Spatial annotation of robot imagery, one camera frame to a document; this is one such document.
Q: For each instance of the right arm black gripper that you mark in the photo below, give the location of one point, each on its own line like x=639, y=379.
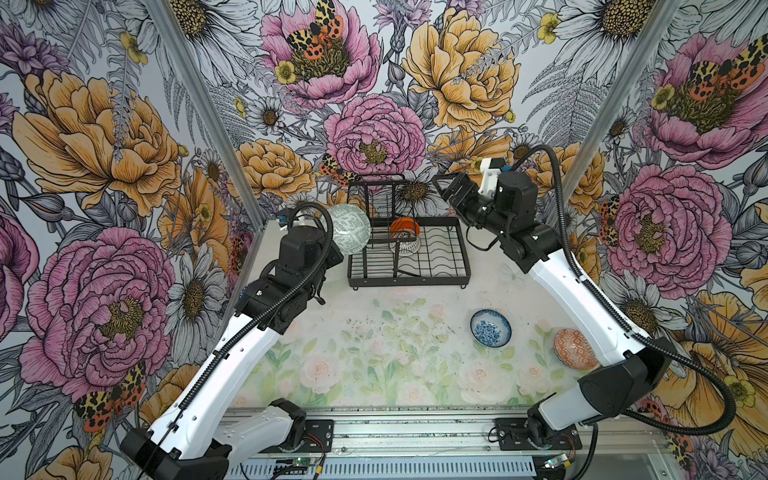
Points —
x=461, y=181

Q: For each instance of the orange plastic bowl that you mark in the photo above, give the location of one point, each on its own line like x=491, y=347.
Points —
x=404, y=225

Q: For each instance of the green patterned ceramic bowl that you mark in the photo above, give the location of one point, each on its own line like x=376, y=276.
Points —
x=352, y=228

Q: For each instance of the white bowl dark radial pattern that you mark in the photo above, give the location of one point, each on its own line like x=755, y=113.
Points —
x=404, y=245

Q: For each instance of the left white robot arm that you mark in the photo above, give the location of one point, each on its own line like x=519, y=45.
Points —
x=188, y=441

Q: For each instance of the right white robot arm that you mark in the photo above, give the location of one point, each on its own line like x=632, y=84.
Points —
x=631, y=363

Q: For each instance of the black metal dish rack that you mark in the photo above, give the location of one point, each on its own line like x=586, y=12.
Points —
x=442, y=259

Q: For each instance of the blue floral ceramic bowl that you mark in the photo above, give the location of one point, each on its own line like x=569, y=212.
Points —
x=490, y=328

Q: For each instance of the red patterned ceramic bowl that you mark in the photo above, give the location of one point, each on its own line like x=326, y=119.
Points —
x=573, y=350

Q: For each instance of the green circuit board right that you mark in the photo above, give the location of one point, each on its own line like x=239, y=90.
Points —
x=557, y=461

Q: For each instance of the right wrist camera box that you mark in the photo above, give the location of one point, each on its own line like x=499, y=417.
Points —
x=490, y=168

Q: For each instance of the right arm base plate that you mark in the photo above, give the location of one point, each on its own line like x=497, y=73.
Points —
x=525, y=434

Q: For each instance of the aluminium corner post right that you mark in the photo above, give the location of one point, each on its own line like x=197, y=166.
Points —
x=650, y=37

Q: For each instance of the aluminium corner post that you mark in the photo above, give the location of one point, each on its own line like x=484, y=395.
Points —
x=650, y=37
x=184, y=63

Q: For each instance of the aluminium front rail frame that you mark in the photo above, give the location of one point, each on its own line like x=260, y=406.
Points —
x=454, y=444

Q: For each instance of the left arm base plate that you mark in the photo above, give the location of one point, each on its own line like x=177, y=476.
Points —
x=317, y=438

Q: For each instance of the aluminium corner post left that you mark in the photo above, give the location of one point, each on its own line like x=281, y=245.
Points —
x=184, y=63

